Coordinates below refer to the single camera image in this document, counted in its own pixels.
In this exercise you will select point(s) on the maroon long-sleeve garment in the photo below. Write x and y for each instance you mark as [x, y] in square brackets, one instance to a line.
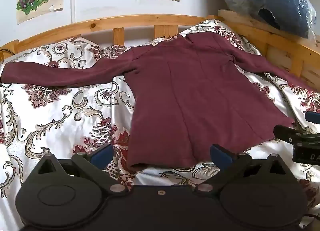
[190, 93]

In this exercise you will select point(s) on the wooden bed frame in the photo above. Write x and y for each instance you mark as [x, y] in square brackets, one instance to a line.
[300, 56]

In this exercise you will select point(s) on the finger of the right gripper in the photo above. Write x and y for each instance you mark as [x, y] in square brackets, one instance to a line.
[312, 117]
[293, 136]

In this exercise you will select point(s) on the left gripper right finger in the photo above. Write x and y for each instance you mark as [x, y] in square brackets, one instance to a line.
[231, 166]

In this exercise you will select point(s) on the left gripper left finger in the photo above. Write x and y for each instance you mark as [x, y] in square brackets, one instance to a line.
[92, 165]

